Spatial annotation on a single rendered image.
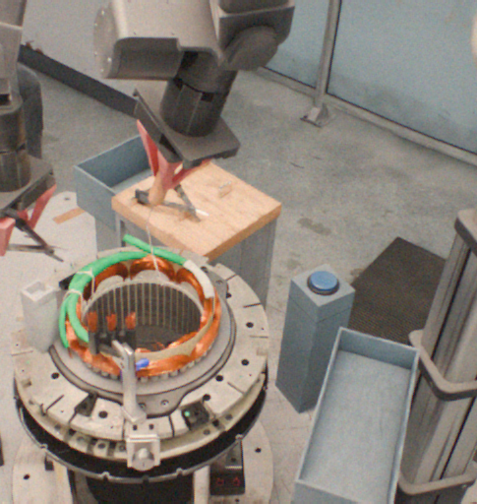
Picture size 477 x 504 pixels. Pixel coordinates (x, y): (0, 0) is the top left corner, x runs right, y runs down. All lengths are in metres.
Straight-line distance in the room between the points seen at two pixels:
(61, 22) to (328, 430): 2.85
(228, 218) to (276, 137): 2.23
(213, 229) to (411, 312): 1.55
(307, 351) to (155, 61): 0.65
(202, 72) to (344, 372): 0.51
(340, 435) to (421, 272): 1.86
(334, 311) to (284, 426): 0.24
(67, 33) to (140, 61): 2.95
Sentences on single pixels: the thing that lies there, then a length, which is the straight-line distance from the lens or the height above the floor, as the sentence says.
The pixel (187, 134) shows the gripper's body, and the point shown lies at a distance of 0.71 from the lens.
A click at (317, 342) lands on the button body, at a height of 0.95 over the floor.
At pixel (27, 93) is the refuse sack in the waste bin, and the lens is 2.72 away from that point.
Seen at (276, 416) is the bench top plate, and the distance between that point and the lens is 1.28.
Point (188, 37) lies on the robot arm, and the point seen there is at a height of 1.53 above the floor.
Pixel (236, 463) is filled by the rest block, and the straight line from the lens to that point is 1.15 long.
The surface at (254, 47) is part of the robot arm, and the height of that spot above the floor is 1.54.
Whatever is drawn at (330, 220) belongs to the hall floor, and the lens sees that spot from 2.95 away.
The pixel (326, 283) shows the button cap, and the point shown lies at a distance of 1.12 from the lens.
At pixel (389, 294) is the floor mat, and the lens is 2.66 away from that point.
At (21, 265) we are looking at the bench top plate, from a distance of 1.54.
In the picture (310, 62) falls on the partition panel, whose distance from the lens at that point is 3.49.
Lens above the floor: 1.80
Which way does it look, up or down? 41 degrees down
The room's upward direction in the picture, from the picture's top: 5 degrees clockwise
